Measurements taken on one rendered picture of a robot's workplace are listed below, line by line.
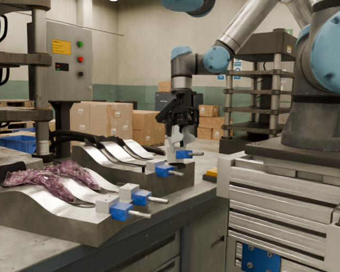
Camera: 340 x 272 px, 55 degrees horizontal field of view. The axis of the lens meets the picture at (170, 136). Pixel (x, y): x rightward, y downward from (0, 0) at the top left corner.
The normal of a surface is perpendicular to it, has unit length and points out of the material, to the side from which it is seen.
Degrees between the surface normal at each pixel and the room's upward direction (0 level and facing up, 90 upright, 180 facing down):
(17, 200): 90
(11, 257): 0
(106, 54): 90
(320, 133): 72
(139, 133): 90
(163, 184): 90
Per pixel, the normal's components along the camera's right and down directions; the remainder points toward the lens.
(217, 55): 0.00, 0.14
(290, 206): -0.64, 0.09
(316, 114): -0.57, -0.21
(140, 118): -0.45, 0.11
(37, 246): 0.03, -0.99
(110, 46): 0.81, 0.10
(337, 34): -0.22, 0.25
